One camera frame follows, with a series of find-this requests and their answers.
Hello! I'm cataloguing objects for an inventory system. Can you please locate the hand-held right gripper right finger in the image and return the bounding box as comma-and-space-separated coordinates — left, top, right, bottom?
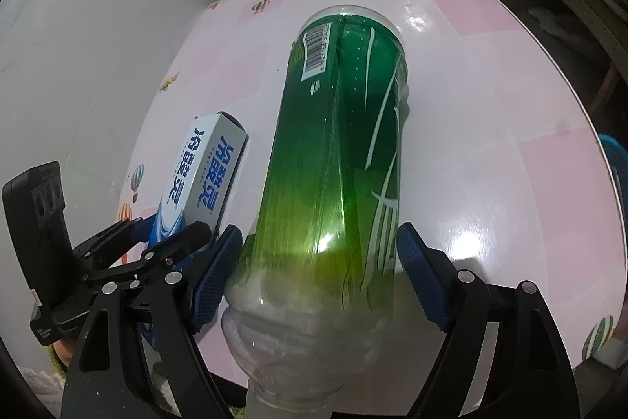
396, 223, 577, 419

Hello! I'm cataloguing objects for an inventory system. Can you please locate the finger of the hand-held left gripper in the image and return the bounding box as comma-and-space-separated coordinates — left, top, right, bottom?
83, 221, 214, 297
71, 215, 160, 275

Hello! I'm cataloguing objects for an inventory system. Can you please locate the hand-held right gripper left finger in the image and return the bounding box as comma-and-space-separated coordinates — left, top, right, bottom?
61, 225, 243, 419

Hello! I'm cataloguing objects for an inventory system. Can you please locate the blue toothpaste box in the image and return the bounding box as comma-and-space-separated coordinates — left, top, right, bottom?
147, 112, 248, 248

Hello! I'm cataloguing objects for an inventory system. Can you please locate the green plastic bottle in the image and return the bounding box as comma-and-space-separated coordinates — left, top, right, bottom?
221, 7, 410, 419

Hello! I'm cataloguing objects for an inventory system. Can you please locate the wooden leg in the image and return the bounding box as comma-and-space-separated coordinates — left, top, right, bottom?
586, 66, 621, 106

